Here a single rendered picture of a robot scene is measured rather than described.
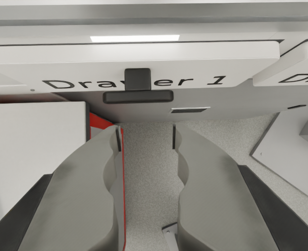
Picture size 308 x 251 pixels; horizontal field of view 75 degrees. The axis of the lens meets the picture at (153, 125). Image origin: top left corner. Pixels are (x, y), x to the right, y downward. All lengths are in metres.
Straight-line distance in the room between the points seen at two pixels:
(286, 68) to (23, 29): 0.27
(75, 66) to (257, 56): 0.18
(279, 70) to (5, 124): 0.43
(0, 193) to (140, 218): 0.86
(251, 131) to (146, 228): 0.79
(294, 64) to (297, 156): 1.11
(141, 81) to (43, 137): 0.24
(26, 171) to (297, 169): 1.26
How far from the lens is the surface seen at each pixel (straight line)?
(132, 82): 0.21
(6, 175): 0.43
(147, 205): 1.17
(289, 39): 0.25
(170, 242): 1.23
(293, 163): 1.35
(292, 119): 1.35
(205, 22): 0.18
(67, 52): 0.22
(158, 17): 0.18
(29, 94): 0.45
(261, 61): 0.24
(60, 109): 0.39
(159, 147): 1.12
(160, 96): 0.21
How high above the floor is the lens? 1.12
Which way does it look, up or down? 85 degrees down
